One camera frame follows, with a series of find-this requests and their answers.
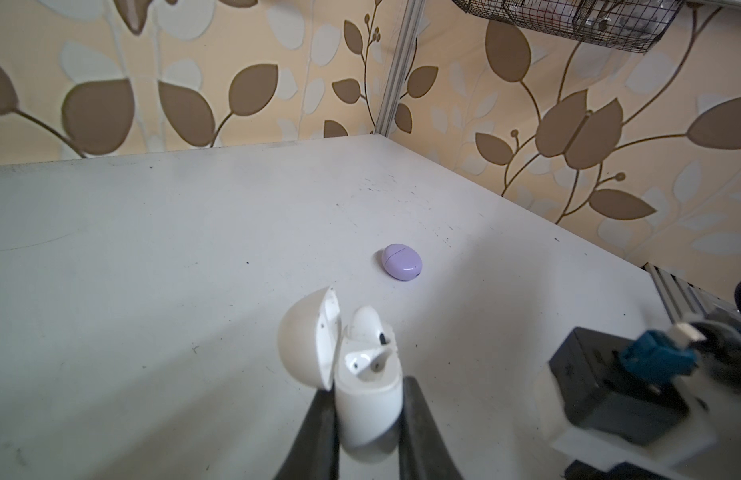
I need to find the white round charging case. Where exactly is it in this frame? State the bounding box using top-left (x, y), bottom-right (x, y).
top-left (278, 287), bottom-right (403, 452)

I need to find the black wire basket right wall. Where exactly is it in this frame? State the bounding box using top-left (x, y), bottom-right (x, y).
top-left (456, 0), bottom-right (684, 53)

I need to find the aluminium rail front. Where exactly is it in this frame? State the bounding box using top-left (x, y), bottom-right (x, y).
top-left (643, 263), bottom-right (741, 328)

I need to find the purple round charging case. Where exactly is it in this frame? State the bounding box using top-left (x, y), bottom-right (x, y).
top-left (381, 243), bottom-right (423, 282)

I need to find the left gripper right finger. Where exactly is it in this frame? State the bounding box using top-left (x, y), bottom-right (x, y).
top-left (398, 376), bottom-right (463, 479)

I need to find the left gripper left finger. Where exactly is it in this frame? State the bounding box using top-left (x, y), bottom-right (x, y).
top-left (274, 390), bottom-right (340, 480)

